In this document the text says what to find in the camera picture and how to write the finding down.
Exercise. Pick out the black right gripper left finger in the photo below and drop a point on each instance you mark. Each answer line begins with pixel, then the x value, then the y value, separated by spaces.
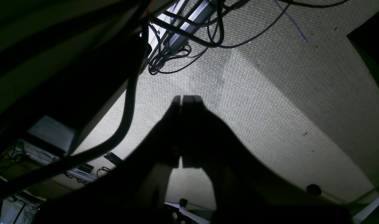
pixel 132 193

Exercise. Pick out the grey power strip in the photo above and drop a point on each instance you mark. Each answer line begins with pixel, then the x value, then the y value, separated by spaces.
pixel 198 15

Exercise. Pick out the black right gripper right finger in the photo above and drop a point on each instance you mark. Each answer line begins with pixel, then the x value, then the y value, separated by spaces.
pixel 245 190

